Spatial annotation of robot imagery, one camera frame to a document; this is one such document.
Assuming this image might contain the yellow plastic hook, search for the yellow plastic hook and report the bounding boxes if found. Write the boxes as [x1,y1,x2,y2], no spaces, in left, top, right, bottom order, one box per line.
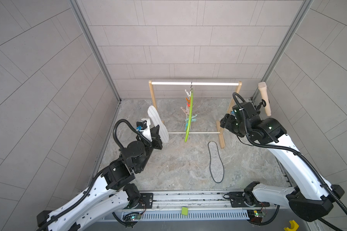
[284,220,299,231]

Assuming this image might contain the wooden clothes rack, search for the wooden clothes rack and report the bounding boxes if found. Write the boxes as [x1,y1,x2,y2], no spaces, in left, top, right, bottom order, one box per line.
[148,80,243,150]

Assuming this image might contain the circuit board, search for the circuit board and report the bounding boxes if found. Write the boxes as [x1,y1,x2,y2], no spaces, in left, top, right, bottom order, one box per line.
[123,212,141,222]
[247,210,267,224]

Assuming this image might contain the left circuit board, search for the left circuit board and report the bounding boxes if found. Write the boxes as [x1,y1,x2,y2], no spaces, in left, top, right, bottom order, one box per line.
[123,212,141,222]

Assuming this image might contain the dark grey felt insole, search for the dark grey felt insole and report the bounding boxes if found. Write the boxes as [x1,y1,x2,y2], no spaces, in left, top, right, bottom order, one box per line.
[208,141,225,183]

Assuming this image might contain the green clip hanger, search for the green clip hanger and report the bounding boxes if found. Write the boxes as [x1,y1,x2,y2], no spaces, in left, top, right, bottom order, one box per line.
[184,85,193,142]

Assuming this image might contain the white striped insole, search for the white striped insole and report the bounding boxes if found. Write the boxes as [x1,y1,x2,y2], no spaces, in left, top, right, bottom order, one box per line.
[147,105,169,143]

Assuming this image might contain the right circuit board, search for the right circuit board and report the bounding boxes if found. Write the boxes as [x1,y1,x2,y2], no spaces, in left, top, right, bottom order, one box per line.
[247,210,267,224]

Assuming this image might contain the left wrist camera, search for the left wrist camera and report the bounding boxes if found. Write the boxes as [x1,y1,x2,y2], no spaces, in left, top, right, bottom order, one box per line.
[136,118,151,131]

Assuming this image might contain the beige wooden microphone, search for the beige wooden microphone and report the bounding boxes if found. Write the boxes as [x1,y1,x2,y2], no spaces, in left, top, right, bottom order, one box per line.
[258,82,271,116]

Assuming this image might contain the green sticky block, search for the green sticky block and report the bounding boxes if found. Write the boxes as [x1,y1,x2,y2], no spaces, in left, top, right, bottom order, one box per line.
[181,207,189,216]

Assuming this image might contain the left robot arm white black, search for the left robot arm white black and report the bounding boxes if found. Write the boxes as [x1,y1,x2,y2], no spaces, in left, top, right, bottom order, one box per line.
[37,119,168,231]

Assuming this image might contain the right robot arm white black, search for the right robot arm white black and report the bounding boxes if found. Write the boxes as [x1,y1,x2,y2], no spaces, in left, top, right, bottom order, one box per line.
[220,92,347,231]

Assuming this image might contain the black microphone stand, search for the black microphone stand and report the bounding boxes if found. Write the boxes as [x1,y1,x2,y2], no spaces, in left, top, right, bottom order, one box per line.
[255,99,267,111]

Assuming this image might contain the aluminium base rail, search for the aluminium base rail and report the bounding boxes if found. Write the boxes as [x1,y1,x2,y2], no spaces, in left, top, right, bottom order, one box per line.
[70,189,311,213]

